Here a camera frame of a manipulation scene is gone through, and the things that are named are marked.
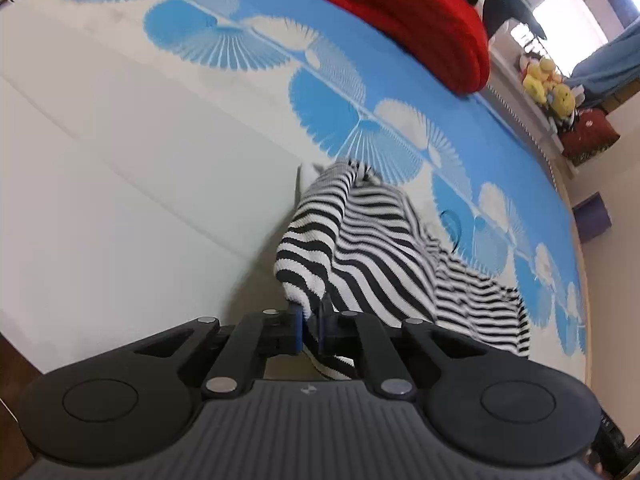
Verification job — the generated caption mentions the black white striped garment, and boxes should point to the black white striped garment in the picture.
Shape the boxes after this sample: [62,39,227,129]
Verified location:
[273,160,530,358]

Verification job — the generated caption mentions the blue white patterned bedsheet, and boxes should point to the blue white patterned bedsheet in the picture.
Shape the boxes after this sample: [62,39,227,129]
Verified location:
[1,0,588,378]

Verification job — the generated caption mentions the purple storage box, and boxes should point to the purple storage box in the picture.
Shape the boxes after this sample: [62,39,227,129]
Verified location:
[573,192,612,243]

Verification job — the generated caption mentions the dark red box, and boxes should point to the dark red box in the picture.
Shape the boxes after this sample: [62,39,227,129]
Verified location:
[560,108,620,167]

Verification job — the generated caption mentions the yellow plush toys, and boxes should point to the yellow plush toys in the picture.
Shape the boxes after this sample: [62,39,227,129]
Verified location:
[518,53,585,122]

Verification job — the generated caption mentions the red knitted blanket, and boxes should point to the red knitted blanket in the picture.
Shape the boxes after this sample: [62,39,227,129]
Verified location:
[326,0,490,96]

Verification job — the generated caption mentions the blue curtain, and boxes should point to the blue curtain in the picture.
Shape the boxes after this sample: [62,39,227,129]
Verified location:
[568,20,640,107]

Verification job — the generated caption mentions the dark teal plush shark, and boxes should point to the dark teal plush shark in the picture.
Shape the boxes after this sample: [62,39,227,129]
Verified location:
[483,0,547,40]

